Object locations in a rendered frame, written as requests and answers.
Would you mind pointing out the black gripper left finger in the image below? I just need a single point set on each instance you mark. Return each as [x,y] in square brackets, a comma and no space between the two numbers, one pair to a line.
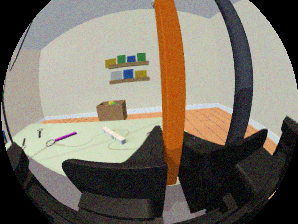
[143,175]

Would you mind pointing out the orange handle with grey loop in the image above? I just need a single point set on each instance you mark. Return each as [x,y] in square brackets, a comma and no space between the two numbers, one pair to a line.
[172,73]

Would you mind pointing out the grey wire loop frame on two posts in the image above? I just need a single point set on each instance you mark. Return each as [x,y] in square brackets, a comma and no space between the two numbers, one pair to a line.
[176,208]

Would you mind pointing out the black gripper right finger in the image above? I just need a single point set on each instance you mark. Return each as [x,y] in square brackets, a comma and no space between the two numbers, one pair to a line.
[205,165]

